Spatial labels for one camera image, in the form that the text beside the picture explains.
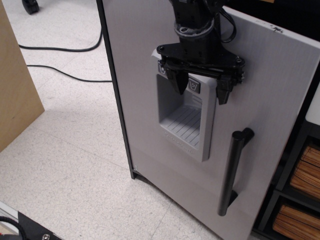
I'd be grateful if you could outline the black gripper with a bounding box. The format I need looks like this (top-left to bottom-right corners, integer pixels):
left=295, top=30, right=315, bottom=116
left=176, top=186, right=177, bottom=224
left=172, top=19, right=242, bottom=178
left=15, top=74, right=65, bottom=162
left=156, top=31, right=245, bottom=105

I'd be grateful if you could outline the grey toy fridge door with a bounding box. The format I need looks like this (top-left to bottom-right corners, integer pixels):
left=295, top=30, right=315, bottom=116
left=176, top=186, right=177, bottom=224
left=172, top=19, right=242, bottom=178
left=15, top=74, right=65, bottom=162
left=103, top=0, right=320, bottom=240

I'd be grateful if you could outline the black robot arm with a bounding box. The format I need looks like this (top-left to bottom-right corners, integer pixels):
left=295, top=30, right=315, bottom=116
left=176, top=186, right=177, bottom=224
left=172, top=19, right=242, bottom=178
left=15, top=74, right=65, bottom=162
left=156, top=0, right=245, bottom=105

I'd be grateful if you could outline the dark grey fridge cabinet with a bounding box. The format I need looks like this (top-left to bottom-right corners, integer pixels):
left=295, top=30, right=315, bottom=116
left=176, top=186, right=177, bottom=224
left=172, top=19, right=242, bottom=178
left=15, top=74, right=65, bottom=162
left=96, top=0, right=145, bottom=180

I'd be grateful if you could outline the dark grey shelf unit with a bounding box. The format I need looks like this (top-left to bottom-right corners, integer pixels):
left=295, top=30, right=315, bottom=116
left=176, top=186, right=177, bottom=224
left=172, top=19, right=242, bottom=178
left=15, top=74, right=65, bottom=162
left=253, top=86, right=320, bottom=240

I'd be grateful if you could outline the upper wicker basket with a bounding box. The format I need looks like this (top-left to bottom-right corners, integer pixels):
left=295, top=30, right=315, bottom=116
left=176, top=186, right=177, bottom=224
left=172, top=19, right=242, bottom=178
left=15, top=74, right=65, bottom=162
left=289, top=143, right=320, bottom=201

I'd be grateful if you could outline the wicker basket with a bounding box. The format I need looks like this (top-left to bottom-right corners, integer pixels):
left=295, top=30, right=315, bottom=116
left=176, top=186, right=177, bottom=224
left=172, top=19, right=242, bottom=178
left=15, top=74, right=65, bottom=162
left=272, top=204, right=320, bottom=240
left=289, top=143, right=320, bottom=201

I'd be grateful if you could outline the lower wicker basket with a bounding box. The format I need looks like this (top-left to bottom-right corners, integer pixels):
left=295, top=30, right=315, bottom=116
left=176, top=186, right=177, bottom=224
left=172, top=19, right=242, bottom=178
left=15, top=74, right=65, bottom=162
left=272, top=204, right=320, bottom=240

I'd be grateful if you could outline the brown wooden board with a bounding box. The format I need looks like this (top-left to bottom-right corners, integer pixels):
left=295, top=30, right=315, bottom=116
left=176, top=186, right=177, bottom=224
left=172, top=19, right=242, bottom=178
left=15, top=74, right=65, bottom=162
left=0, top=3, right=45, bottom=151

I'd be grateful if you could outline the black caster wheel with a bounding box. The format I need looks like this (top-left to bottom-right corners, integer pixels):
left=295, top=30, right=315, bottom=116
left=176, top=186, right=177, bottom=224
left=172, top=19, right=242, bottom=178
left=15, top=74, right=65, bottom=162
left=21, top=0, right=40, bottom=15

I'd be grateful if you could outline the black door handle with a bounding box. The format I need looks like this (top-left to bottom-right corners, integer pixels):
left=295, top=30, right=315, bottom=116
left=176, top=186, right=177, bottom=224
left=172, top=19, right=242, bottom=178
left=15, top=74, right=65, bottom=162
left=217, top=127, right=255, bottom=217

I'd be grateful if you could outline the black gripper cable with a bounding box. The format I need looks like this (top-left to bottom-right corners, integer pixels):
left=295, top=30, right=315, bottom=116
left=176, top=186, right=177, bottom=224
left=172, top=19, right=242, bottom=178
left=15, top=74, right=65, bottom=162
left=219, top=7, right=237, bottom=44

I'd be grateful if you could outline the black floor cable upper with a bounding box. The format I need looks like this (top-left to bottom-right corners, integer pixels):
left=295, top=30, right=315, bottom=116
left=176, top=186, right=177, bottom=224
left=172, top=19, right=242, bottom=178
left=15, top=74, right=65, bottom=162
left=18, top=27, right=104, bottom=53

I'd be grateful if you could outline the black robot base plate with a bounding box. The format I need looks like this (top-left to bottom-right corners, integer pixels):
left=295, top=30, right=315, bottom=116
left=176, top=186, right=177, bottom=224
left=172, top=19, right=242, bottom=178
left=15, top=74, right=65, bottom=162
left=0, top=210, right=63, bottom=240

